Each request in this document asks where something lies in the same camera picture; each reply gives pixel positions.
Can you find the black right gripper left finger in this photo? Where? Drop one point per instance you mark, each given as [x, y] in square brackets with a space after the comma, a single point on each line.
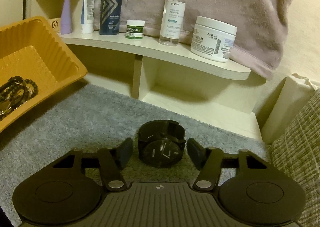
[112, 162]

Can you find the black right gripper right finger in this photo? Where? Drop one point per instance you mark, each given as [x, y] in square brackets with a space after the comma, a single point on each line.
[208, 162]

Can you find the black wrist watch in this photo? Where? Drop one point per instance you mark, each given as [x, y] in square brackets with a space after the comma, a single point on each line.
[161, 143]

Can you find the orange plastic tray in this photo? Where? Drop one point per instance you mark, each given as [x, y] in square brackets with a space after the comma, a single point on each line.
[31, 49]

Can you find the grey fluffy towel mat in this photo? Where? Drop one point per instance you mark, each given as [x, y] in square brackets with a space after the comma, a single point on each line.
[87, 117]

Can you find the cream corner shelf unit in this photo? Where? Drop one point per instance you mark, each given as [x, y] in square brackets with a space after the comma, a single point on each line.
[220, 94]

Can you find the grey tweed pillow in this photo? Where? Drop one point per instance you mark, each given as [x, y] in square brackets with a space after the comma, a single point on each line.
[296, 153]

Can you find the white bed headboard cushion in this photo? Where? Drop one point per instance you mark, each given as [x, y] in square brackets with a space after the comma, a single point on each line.
[296, 92]

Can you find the white cream jar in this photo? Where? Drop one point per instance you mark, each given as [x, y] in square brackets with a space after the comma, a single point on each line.
[213, 39]

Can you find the small green white jar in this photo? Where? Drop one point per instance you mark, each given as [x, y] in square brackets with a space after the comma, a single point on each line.
[134, 29]

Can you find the clear spray bottle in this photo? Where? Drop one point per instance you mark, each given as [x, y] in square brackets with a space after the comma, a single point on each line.
[172, 22]

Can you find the lilac cosmetic tube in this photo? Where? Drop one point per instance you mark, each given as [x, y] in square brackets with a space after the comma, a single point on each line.
[66, 18]

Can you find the small cardboard box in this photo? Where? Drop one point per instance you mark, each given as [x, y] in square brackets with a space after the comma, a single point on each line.
[55, 23]

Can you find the dark blue spray bottle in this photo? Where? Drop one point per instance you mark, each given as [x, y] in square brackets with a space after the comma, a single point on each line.
[110, 11]

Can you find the mauve hanging towel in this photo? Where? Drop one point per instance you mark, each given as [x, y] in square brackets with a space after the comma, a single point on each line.
[262, 26]

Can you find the blue white cream tube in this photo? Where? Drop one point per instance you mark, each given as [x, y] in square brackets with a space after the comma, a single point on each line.
[87, 17]

